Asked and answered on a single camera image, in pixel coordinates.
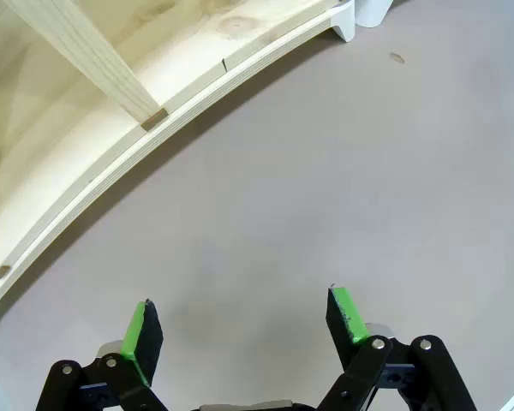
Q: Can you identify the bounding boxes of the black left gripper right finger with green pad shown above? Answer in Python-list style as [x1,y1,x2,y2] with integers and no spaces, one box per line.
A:
[314,286,479,411]

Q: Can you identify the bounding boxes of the wooden riser with white legs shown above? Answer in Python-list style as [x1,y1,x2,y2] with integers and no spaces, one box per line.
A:
[354,0,396,29]
[0,0,356,340]

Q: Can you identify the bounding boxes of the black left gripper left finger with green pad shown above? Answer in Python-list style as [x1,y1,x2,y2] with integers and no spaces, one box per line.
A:
[36,299,169,411]

